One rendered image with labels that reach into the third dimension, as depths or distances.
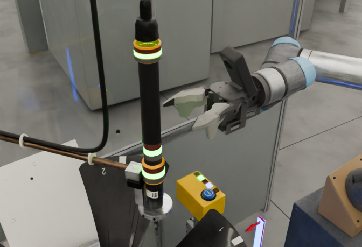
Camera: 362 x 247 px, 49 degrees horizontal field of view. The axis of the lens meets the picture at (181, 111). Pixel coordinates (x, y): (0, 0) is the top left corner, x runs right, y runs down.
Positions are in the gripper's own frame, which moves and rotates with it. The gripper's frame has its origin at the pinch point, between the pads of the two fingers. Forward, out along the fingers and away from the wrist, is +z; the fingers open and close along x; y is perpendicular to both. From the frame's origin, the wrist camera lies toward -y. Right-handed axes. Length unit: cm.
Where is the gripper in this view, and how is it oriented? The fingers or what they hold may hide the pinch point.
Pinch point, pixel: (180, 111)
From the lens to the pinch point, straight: 73.4
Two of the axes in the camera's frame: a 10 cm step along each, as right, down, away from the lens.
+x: -5.8, -4.5, 6.8
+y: 0.0, 8.4, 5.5
